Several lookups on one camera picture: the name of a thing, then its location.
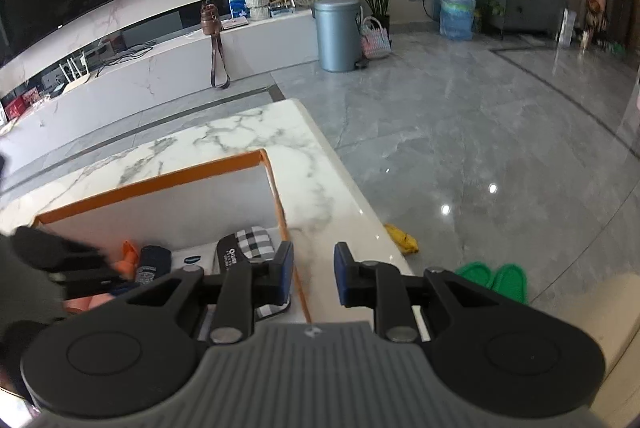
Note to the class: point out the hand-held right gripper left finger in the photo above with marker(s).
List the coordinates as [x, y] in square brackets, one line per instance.
[283, 270]

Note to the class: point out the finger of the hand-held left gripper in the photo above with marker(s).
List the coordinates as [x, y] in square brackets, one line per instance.
[85, 280]
[55, 248]

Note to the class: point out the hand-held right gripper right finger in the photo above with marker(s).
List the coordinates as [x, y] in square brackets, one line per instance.
[344, 273]

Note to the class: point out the black white checkered pack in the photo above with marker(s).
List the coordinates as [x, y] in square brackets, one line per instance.
[255, 240]

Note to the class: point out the orange pink bottle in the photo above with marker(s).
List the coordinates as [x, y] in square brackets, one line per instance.
[131, 263]

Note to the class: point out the white pack blue oval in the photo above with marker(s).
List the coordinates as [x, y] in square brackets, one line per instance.
[192, 260]

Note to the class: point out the orange cardboard box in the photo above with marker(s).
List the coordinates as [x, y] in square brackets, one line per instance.
[175, 218]

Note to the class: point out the green slipper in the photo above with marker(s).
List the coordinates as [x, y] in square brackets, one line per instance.
[511, 283]
[477, 275]

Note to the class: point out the red box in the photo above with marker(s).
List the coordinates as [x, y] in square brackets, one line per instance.
[22, 104]

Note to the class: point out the white router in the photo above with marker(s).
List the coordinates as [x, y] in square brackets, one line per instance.
[77, 78]

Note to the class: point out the white marble television bench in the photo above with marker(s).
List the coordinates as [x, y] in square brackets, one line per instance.
[150, 68]

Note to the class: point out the pastel woven bag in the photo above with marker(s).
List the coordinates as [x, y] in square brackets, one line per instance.
[375, 41]

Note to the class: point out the grey pedal trash can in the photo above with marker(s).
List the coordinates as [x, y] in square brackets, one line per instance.
[337, 33]

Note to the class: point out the white woven basket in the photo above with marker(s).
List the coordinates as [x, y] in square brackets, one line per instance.
[258, 8]

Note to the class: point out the blue water jug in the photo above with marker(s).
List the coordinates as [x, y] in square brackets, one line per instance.
[456, 13]

